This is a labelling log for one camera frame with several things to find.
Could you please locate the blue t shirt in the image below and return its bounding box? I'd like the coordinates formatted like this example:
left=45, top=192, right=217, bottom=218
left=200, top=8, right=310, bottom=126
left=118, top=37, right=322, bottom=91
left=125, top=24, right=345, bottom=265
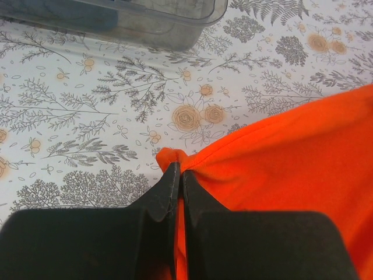
left=29, top=0, right=119, bottom=33

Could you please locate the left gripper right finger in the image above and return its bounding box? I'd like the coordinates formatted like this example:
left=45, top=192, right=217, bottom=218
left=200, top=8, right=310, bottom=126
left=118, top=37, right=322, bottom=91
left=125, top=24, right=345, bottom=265
left=182, top=171, right=358, bottom=279

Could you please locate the floral table mat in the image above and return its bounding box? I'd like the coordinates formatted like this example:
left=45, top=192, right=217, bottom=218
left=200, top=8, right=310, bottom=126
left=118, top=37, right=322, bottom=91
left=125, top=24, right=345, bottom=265
left=1, top=1, right=372, bottom=221

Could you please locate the clear plastic bin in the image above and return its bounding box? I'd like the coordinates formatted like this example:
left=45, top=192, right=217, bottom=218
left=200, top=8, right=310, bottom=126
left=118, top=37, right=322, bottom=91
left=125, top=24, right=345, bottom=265
left=1, top=1, right=228, bottom=51

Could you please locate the orange t shirt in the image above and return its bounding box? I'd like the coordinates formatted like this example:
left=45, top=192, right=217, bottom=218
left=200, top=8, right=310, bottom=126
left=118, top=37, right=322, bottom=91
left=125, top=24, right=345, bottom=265
left=156, top=85, right=372, bottom=279

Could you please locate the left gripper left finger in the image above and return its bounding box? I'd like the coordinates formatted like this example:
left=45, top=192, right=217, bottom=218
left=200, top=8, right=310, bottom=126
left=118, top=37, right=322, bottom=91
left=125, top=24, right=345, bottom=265
left=1, top=163, right=180, bottom=279

